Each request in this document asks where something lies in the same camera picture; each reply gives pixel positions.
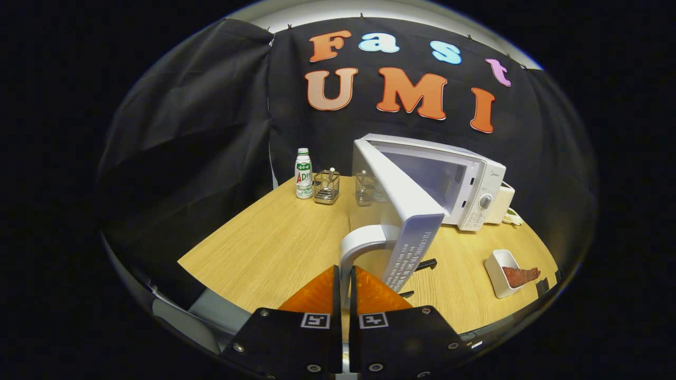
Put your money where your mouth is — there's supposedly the red meat slice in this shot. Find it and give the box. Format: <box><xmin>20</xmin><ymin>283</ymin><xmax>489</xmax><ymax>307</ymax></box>
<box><xmin>502</xmin><ymin>267</ymin><xmax>541</xmax><ymax>288</ymax></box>

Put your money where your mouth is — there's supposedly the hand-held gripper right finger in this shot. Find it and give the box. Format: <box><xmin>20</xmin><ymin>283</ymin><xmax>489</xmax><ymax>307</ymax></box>
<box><xmin>349</xmin><ymin>265</ymin><xmax>471</xmax><ymax>380</ymax></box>

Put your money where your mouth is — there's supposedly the white microwave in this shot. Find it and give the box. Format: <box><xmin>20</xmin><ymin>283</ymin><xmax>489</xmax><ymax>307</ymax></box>
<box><xmin>339</xmin><ymin>134</ymin><xmax>506</xmax><ymax>309</ymax></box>

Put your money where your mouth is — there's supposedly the white bottle with green label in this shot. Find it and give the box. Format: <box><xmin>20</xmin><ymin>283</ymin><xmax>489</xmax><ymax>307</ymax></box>
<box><xmin>295</xmin><ymin>148</ymin><xmax>314</xmax><ymax>200</ymax></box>

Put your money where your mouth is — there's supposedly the grey chair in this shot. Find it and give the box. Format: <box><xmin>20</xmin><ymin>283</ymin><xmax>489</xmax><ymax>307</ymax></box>
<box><xmin>151</xmin><ymin>285</ymin><xmax>254</xmax><ymax>355</ymax></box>

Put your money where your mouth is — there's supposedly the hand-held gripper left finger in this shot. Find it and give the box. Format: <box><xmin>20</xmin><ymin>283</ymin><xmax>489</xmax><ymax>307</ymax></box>
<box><xmin>222</xmin><ymin>265</ymin><xmax>344</xmax><ymax>380</ymax></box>

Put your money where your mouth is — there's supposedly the glass and metal holder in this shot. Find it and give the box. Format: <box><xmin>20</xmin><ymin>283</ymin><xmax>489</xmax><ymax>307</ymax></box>
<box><xmin>313</xmin><ymin>168</ymin><xmax>341</xmax><ymax>205</ymax></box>

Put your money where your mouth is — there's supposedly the clear glass jar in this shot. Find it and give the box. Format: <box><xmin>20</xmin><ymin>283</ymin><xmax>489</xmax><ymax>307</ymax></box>
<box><xmin>355</xmin><ymin>170</ymin><xmax>377</xmax><ymax>206</ymax></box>

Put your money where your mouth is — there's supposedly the white rectangular dish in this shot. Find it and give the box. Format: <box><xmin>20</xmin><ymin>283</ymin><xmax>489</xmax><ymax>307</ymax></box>
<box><xmin>484</xmin><ymin>249</ymin><xmax>529</xmax><ymax>299</ymax></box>

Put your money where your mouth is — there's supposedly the white toaster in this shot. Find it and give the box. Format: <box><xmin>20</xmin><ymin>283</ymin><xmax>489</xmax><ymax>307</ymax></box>
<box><xmin>485</xmin><ymin>181</ymin><xmax>515</xmax><ymax>225</ymax></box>

